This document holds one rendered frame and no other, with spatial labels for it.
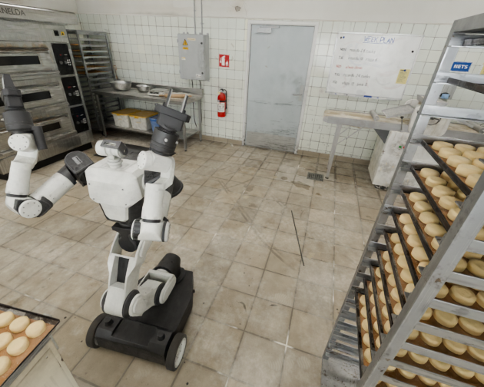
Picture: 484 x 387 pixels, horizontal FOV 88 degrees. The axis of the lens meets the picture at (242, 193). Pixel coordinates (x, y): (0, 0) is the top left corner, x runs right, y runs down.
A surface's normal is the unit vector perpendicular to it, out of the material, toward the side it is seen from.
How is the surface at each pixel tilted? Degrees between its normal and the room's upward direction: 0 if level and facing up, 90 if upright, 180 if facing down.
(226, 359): 0
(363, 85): 90
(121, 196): 90
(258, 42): 90
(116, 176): 45
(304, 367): 0
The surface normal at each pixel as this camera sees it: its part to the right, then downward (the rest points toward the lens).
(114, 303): -0.14, -0.17
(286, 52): -0.31, 0.47
